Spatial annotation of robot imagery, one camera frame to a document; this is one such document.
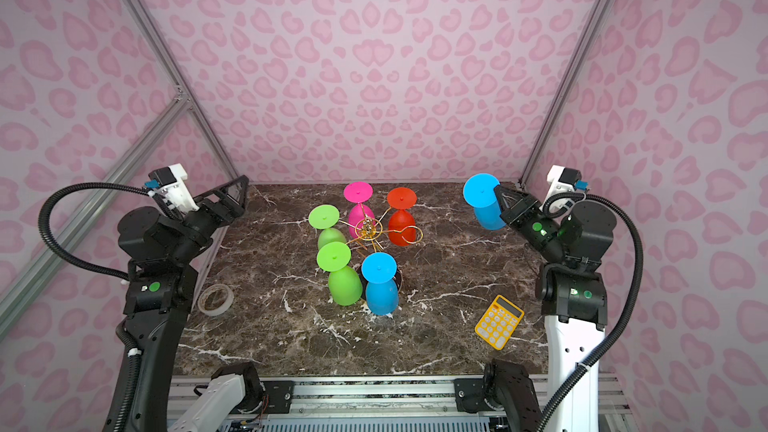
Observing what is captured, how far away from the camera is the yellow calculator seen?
0.83 metres

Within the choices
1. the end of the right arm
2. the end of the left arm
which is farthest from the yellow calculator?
the end of the left arm

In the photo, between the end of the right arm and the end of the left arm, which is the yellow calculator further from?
the end of the left arm
